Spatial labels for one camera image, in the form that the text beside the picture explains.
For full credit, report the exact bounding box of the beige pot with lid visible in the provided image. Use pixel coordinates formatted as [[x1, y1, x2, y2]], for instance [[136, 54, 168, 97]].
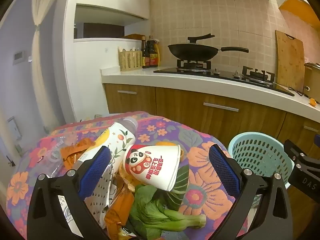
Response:
[[303, 62, 320, 99]]

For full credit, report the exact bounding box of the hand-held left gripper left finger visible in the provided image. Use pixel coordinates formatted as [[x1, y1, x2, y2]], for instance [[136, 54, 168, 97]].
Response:
[[27, 145, 112, 240]]

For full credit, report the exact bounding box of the long silver cabinet handle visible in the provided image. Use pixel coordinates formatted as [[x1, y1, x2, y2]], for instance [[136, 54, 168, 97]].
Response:
[[203, 102, 240, 112]]

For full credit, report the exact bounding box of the black wok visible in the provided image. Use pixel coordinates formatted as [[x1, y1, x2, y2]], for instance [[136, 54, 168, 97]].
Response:
[[167, 44, 249, 62]]

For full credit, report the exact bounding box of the yellow oil bottle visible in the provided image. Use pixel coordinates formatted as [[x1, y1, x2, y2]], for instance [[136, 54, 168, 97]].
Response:
[[155, 39, 161, 65]]

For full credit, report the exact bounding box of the yellow utensil basket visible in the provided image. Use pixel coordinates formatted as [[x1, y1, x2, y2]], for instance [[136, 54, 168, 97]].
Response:
[[118, 50, 143, 72]]

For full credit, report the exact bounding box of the clear plastic bag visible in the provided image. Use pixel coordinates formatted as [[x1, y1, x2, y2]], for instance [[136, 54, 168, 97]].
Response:
[[37, 132, 75, 178]]

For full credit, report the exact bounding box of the white panda print paper cup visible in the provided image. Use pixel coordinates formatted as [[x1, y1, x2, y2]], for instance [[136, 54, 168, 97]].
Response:
[[122, 144, 181, 192]]

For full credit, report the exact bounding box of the black gas stove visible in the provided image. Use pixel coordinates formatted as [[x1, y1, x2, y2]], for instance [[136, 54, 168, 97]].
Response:
[[153, 59, 295, 97]]

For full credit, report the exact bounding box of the black utensil handle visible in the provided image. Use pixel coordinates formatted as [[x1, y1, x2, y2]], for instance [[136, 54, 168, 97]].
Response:
[[187, 33, 215, 43]]

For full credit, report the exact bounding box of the narrow wooden cabinet door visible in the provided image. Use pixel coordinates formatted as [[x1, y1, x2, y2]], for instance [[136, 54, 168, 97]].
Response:
[[104, 84, 158, 117]]

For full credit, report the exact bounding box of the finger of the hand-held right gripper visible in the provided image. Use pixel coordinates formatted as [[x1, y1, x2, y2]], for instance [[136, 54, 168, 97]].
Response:
[[284, 139, 320, 168]]

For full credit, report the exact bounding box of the floral printed cloth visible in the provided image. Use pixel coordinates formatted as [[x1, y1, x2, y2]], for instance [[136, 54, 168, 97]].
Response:
[[6, 111, 250, 240]]

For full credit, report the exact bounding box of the white kitchen countertop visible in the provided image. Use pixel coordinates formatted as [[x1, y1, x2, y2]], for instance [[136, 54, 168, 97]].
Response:
[[100, 66, 320, 128]]

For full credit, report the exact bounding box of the wide wooden cabinet door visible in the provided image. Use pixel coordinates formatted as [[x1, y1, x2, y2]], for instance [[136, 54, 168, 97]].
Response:
[[155, 87, 287, 153]]

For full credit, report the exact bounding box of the red label sauce bottle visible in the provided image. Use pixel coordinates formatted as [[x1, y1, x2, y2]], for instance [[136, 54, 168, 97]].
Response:
[[146, 35, 158, 67]]

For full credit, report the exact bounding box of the white wall socket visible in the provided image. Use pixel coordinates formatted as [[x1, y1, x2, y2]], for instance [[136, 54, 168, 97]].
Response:
[[6, 116, 20, 139]]

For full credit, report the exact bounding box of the orange wall cabinet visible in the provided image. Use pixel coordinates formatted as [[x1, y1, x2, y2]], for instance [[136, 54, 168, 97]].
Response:
[[279, 0, 320, 28]]

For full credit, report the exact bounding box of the light blue plastic basket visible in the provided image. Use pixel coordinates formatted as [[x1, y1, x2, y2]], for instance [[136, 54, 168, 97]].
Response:
[[227, 132, 295, 189]]

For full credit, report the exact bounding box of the wooden cutting board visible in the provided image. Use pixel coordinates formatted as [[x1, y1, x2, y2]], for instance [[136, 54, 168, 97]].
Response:
[[275, 30, 306, 93]]

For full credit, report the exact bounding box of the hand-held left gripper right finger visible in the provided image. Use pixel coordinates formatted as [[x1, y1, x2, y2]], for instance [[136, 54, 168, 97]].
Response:
[[209, 144, 293, 240]]

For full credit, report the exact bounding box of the white curtain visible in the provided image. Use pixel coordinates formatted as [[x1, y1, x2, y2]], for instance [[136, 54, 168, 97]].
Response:
[[30, 0, 73, 130]]

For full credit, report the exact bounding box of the green bok choy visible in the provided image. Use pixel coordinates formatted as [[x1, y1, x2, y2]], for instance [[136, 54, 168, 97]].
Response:
[[129, 165, 207, 239]]

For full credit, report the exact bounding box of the white patterned paper bag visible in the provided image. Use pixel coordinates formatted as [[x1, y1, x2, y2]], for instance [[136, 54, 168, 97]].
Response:
[[59, 165, 118, 230]]

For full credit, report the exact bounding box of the white fruit label plastic bottle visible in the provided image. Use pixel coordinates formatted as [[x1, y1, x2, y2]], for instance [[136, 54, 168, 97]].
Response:
[[75, 117, 139, 170]]

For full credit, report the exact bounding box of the slim dark sauce bottle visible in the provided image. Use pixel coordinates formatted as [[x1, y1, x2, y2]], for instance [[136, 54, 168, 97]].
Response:
[[141, 36, 150, 68]]

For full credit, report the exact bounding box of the white wall switch panel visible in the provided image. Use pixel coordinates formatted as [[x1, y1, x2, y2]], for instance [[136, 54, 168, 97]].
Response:
[[13, 51, 25, 65]]

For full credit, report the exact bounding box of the orange snack wrapper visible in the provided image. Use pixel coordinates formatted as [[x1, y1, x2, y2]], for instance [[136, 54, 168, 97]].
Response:
[[61, 140, 95, 170], [104, 175, 135, 230]]

